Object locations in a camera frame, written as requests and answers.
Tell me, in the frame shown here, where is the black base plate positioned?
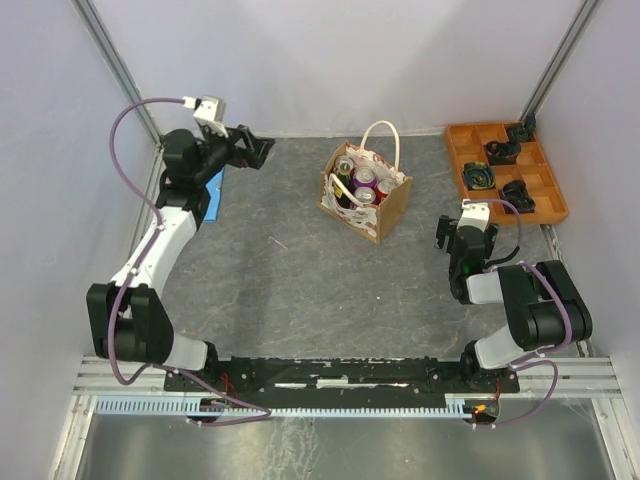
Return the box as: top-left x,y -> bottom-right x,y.
195,357 -> 520,410

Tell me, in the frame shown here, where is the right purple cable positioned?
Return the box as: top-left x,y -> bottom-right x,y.
462,198 -> 576,430

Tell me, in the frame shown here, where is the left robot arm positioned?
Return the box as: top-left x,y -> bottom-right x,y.
86,125 -> 275,390

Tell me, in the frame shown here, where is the blue patterned cloth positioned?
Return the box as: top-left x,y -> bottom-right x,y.
203,170 -> 224,224

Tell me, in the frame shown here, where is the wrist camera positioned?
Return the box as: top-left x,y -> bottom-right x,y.
193,96 -> 228,136
457,199 -> 490,232

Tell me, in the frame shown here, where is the black rolled cloth front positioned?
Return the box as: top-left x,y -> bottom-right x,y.
500,180 -> 536,213

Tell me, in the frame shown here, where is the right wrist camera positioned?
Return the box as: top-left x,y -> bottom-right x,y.
457,199 -> 490,232

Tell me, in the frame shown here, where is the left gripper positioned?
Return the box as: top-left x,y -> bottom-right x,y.
195,121 -> 277,185

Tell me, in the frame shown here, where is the dark rolled cloth corner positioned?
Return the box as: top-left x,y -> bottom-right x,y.
505,113 -> 537,143

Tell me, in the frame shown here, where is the blue cable duct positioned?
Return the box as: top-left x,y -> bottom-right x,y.
93,394 -> 476,417

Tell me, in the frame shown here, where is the aluminium frame rail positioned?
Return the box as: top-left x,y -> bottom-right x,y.
72,354 -> 621,399

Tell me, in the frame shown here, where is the purple soda can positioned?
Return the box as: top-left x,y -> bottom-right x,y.
352,186 -> 377,208
351,167 -> 377,189

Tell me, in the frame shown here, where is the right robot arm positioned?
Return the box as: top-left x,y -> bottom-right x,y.
431,211 -> 593,391

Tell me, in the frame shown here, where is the green blue rolled cloth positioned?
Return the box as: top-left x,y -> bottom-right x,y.
462,162 -> 496,191

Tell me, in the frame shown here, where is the green glass bottle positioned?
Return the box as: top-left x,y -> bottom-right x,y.
333,173 -> 352,209

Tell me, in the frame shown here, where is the red cola can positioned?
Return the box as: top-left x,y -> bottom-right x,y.
333,155 -> 355,176
374,178 -> 398,204

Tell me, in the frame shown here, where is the canvas tote bag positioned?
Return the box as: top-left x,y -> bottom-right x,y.
316,120 -> 413,244

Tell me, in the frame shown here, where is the orange compartment tray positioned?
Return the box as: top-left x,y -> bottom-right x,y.
444,122 -> 569,225

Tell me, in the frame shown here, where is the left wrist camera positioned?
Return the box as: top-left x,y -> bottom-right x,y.
193,96 -> 228,136

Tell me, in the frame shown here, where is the black rolled cloth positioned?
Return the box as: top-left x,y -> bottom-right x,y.
484,141 -> 521,166
500,180 -> 536,213

